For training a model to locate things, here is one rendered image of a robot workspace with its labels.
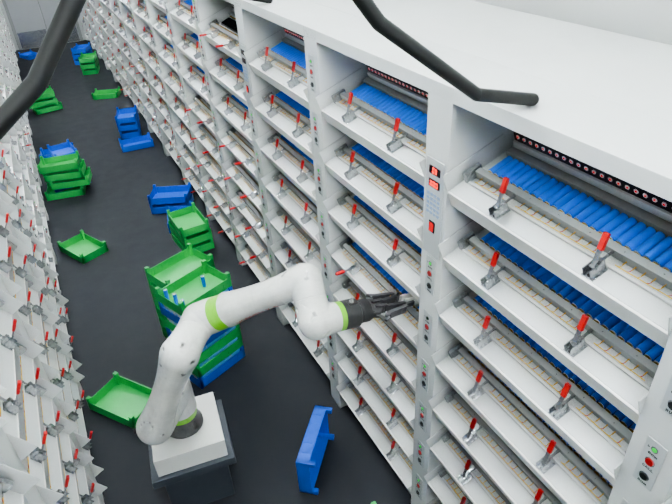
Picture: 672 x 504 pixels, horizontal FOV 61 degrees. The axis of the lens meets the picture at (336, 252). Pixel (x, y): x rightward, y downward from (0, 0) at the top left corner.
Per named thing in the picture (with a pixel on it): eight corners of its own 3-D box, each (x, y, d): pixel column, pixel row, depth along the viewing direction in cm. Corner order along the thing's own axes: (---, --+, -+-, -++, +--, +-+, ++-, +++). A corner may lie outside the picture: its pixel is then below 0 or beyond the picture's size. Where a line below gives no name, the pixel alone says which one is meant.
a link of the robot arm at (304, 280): (242, 325, 190) (220, 328, 180) (234, 293, 193) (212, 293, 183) (333, 293, 175) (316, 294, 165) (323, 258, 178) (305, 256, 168)
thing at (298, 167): (320, 209, 224) (307, 183, 215) (264, 156, 269) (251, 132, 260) (362, 181, 227) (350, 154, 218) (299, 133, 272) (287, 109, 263)
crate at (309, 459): (299, 491, 239) (317, 495, 237) (295, 462, 228) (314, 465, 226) (317, 434, 263) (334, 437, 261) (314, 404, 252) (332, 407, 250)
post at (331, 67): (340, 408, 275) (315, 30, 178) (331, 395, 282) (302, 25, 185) (375, 392, 282) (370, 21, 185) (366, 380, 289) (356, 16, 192)
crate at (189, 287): (183, 317, 263) (180, 303, 258) (157, 301, 274) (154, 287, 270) (232, 285, 281) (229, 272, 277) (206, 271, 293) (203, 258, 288)
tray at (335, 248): (421, 354, 182) (413, 337, 176) (334, 262, 228) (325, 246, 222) (469, 317, 185) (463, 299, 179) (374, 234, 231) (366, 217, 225)
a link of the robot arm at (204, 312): (189, 350, 191) (167, 325, 186) (203, 325, 202) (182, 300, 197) (231, 336, 184) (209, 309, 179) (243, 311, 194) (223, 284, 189)
